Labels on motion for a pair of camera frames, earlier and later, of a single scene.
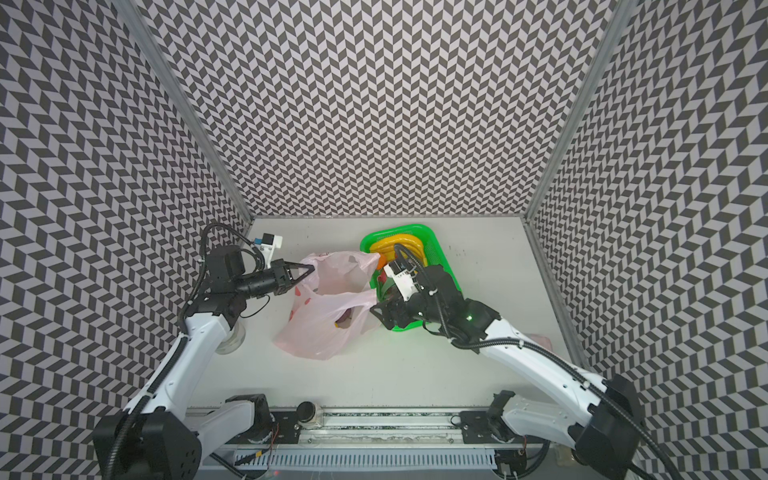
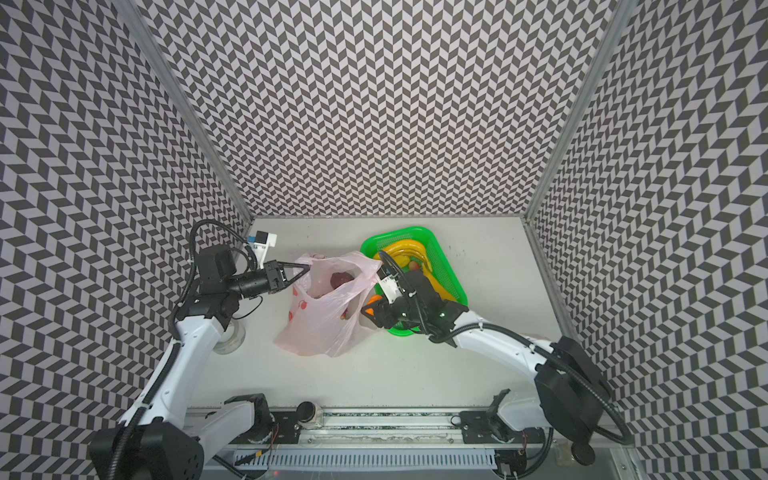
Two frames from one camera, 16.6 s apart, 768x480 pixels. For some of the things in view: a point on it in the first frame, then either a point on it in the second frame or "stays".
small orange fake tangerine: [382, 261] → [371, 300]
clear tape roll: [233, 341] stays
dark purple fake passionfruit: [345, 315] → [338, 278]
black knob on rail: [305, 411] stays
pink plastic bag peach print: [332, 302] stays
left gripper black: [282, 277] stays
